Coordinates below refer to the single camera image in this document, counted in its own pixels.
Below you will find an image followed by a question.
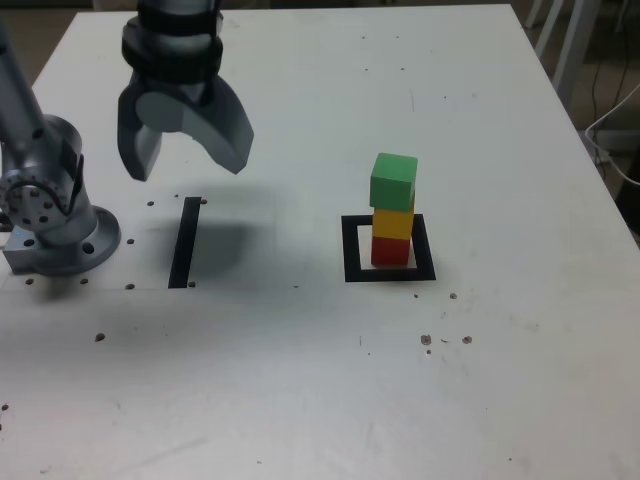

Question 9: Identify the red cube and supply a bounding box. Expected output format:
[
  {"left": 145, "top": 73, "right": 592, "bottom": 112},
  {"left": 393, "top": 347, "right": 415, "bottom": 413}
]
[{"left": 370, "top": 235, "right": 412, "bottom": 268}]

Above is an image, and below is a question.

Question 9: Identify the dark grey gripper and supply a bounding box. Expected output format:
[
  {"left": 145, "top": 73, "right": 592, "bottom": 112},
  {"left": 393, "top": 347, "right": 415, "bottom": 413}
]
[{"left": 116, "top": 71, "right": 257, "bottom": 181}]

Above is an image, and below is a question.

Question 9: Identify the yellow cube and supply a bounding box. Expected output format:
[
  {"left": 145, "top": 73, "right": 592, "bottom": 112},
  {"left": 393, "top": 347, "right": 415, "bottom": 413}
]
[{"left": 372, "top": 205, "right": 416, "bottom": 241}]

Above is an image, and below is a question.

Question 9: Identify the white furniture frame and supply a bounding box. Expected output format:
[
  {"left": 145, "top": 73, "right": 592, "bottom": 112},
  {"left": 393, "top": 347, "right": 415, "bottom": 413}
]
[{"left": 524, "top": 0, "right": 599, "bottom": 101}]

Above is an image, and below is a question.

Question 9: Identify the green cube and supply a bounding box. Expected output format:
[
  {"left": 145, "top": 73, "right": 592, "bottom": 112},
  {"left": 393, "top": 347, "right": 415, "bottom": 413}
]
[{"left": 368, "top": 152, "right": 419, "bottom": 211}]

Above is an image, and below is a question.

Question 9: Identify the black tape strip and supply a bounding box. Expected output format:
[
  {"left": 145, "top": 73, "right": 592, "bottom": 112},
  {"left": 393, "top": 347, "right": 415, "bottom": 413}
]
[{"left": 167, "top": 196, "right": 202, "bottom": 290}]

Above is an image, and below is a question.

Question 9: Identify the thin black cable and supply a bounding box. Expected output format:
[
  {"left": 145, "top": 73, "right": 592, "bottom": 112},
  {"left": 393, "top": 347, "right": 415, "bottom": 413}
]
[{"left": 591, "top": 59, "right": 601, "bottom": 124}]

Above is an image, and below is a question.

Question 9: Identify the black tape square outline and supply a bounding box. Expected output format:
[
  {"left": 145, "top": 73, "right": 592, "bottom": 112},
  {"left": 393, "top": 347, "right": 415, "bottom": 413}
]
[{"left": 341, "top": 213, "right": 437, "bottom": 284}]

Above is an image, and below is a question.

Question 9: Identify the white cable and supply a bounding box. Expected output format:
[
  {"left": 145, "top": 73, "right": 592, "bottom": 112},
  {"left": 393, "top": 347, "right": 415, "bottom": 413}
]
[{"left": 583, "top": 82, "right": 640, "bottom": 187}]

